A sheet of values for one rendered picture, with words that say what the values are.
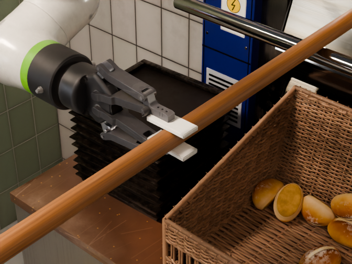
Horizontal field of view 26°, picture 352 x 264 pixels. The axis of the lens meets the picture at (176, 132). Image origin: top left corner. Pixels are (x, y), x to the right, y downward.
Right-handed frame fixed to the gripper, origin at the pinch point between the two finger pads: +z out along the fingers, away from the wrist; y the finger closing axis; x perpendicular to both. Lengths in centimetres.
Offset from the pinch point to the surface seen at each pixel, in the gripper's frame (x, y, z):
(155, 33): -73, 38, -73
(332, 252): -49, 55, 3
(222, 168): -42, 42, -24
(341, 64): -36.6, 2.3, 4.9
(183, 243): -24, 49, -19
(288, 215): -54, 56, -12
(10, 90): -55, 68, -121
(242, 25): -36.5, 2.3, -15.9
